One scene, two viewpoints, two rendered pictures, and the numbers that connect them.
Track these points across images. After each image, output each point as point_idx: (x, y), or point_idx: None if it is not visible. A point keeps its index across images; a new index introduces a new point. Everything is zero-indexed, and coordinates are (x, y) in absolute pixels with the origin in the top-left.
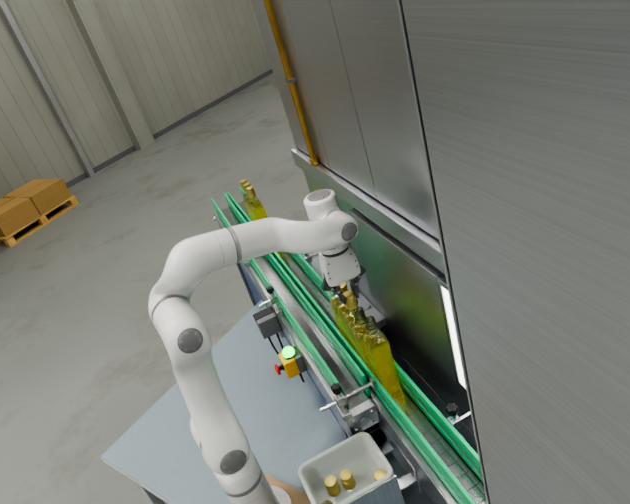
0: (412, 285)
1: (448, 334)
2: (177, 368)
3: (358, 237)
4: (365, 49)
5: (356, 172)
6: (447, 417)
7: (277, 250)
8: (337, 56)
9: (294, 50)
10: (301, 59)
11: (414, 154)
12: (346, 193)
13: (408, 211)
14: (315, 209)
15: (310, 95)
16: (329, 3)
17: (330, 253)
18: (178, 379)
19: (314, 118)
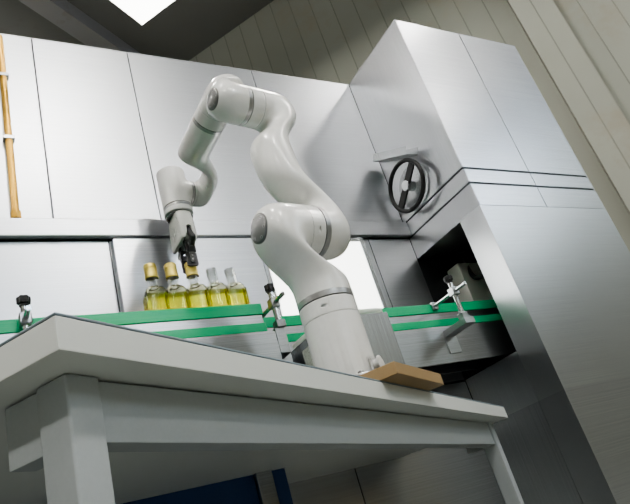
0: (226, 264)
1: (271, 282)
2: (290, 124)
3: (127, 263)
4: (177, 125)
5: (127, 207)
6: None
7: (208, 159)
8: (132, 127)
9: (34, 120)
10: (48, 127)
11: (222, 174)
12: (111, 224)
13: (210, 214)
14: (183, 172)
15: (48, 153)
16: (135, 101)
17: (192, 209)
18: (286, 137)
19: (43, 173)
